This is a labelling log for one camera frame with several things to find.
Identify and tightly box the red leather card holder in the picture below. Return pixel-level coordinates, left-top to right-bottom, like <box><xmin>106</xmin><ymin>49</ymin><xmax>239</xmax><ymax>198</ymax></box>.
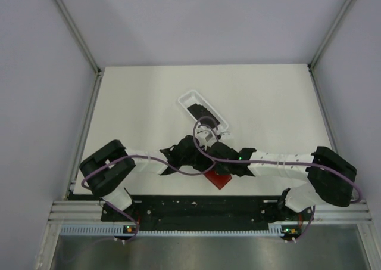
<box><xmin>204</xmin><ymin>170</ymin><xmax>232</xmax><ymax>190</ymax></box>

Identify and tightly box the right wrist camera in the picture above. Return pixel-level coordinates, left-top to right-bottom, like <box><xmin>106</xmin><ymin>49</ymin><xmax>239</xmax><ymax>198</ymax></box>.
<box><xmin>220</xmin><ymin>131</ymin><xmax>233</xmax><ymax>140</ymax></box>

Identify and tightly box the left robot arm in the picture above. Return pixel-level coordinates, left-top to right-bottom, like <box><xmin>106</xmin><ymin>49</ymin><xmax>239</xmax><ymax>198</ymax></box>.
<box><xmin>80</xmin><ymin>135</ymin><xmax>214</xmax><ymax>221</ymax></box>

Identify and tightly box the right aluminium frame post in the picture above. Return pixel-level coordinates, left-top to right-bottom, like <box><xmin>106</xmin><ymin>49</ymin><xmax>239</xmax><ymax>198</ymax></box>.
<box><xmin>308</xmin><ymin>0</ymin><xmax>366</xmax><ymax>71</ymax></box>

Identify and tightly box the white cable duct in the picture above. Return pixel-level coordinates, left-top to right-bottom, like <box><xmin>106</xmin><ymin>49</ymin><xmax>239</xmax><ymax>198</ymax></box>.
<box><xmin>59</xmin><ymin>223</ymin><xmax>286</xmax><ymax>237</ymax></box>

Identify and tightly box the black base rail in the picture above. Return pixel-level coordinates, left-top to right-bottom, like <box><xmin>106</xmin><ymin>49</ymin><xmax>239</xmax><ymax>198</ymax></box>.
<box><xmin>101</xmin><ymin>195</ymin><xmax>312</xmax><ymax>231</ymax></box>

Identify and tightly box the white plastic tray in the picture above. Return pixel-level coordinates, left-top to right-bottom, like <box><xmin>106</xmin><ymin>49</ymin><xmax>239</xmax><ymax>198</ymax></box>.
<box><xmin>177</xmin><ymin>90</ymin><xmax>229</xmax><ymax>133</ymax></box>

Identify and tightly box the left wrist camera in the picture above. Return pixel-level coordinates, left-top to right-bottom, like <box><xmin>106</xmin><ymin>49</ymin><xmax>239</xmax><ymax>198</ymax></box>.
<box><xmin>195</xmin><ymin>129</ymin><xmax>218</xmax><ymax>150</ymax></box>

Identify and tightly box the left aluminium frame post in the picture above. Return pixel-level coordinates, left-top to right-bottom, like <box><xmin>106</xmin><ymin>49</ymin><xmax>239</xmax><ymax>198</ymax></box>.
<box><xmin>52</xmin><ymin>0</ymin><xmax>101</xmax><ymax>75</ymax></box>

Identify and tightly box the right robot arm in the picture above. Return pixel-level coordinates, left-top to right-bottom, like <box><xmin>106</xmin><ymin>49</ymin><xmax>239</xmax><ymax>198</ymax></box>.
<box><xmin>207</xmin><ymin>142</ymin><xmax>357</xmax><ymax>220</ymax></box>

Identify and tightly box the aluminium frame post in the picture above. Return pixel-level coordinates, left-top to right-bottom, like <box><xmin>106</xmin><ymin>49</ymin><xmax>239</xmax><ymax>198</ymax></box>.
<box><xmin>308</xmin><ymin>0</ymin><xmax>366</xmax><ymax>71</ymax></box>
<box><xmin>52</xmin><ymin>0</ymin><xmax>101</xmax><ymax>75</ymax></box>

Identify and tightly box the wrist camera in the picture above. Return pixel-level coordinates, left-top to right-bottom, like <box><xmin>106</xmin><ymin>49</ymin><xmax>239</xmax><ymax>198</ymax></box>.
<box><xmin>195</xmin><ymin>129</ymin><xmax>218</xmax><ymax>150</ymax></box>
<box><xmin>220</xmin><ymin>131</ymin><xmax>233</xmax><ymax>140</ymax></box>

